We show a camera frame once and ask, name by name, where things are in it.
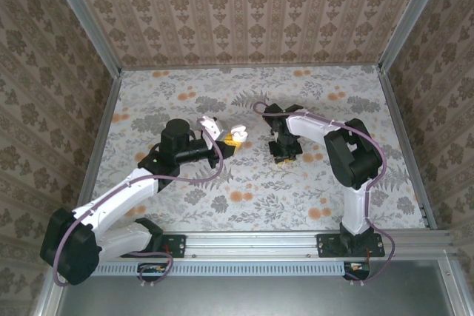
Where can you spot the aluminium frame rail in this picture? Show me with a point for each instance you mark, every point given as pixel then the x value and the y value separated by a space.
pixel 48 294
pixel 453 286

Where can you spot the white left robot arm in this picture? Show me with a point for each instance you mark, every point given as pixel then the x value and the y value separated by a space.
pixel 118 197

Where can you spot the grey metal panel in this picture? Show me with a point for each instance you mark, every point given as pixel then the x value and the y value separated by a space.
pixel 259 297

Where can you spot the aluminium table edge rail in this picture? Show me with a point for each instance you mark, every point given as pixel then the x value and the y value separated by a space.
pixel 100 138
pixel 406 146
pixel 252 67

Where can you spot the white earbuds charging case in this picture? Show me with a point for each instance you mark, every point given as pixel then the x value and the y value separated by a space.
pixel 238 134

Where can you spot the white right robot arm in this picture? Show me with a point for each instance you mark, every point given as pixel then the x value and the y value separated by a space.
pixel 355 205

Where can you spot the aluminium frame post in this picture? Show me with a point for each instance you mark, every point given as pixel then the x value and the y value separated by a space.
pixel 412 16
pixel 86 16

